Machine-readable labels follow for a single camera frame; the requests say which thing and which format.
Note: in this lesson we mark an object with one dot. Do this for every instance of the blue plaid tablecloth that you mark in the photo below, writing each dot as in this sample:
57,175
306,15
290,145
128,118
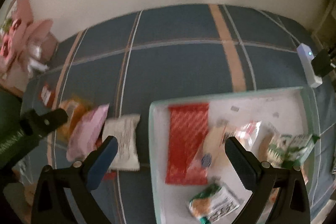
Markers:
171,52

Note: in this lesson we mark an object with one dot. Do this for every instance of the clear round pastry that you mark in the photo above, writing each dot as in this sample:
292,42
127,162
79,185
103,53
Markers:
215,140

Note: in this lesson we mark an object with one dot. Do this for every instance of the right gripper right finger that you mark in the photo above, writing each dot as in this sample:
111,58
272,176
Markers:
246,165

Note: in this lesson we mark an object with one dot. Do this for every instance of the green mushroom cookie packet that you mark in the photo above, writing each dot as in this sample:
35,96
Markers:
267,133

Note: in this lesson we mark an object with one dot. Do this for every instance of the dark green snack packet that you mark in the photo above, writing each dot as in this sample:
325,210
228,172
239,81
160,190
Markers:
287,151

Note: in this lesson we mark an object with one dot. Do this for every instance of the red snack bag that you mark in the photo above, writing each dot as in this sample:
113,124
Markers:
108,150

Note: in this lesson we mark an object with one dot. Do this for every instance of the white power strip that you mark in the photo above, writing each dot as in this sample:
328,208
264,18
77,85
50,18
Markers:
306,56

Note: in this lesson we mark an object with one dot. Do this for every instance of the pink paper flower bouquet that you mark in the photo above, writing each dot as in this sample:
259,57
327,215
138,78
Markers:
27,45

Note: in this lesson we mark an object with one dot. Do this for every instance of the red patterned wafer packet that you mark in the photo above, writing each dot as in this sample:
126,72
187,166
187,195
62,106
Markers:
189,125

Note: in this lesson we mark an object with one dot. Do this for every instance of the white snack packet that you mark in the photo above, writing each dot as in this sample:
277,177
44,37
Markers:
123,129

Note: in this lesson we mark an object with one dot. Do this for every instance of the orange bread packet with barcode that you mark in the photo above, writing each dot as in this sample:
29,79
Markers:
75,108

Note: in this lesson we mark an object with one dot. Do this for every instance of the small red candy packet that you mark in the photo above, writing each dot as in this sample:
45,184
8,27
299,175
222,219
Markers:
47,95

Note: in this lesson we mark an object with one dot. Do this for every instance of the purple snack bag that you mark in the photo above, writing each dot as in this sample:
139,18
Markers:
83,138

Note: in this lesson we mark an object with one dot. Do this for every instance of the black power adapter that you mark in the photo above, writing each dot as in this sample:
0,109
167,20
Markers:
323,63

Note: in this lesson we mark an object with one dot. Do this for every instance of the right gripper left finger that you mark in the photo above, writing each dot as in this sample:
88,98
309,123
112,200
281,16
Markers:
90,170

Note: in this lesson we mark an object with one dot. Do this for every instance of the green white cracker packet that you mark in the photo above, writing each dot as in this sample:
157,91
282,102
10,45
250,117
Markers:
213,203

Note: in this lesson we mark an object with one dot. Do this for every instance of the orange white chip packet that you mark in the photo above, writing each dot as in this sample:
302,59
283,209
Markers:
275,191

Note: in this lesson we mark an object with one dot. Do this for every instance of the white tray with teal rim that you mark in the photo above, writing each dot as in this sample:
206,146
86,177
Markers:
285,111

